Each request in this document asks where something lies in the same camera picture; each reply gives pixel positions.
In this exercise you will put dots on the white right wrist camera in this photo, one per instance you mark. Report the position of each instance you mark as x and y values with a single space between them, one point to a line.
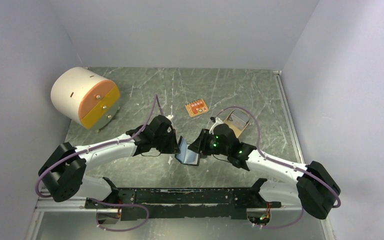
215 121

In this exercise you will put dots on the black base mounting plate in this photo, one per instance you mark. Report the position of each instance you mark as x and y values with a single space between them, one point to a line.
176 203

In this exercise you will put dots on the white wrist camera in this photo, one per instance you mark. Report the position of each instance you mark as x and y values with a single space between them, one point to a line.
215 121
171 118

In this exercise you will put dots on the aluminium frame rail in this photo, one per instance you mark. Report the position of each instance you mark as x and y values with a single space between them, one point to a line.
309 186

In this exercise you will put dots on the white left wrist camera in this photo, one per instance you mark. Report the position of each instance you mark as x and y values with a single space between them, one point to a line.
171 118

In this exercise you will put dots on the beige oval tray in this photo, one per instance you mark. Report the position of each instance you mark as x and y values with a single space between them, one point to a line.
237 129

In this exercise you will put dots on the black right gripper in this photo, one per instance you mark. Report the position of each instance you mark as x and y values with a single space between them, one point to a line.
200 145

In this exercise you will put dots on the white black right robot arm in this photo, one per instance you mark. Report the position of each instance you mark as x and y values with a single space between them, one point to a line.
309 185

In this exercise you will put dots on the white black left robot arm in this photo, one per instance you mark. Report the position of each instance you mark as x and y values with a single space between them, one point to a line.
63 174

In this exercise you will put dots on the round cabinet with coloured drawers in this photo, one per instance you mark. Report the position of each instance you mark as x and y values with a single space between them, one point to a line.
85 97

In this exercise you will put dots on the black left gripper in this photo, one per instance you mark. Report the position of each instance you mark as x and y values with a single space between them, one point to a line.
173 148

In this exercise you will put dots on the black leather card holder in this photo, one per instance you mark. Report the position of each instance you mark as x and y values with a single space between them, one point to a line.
185 156

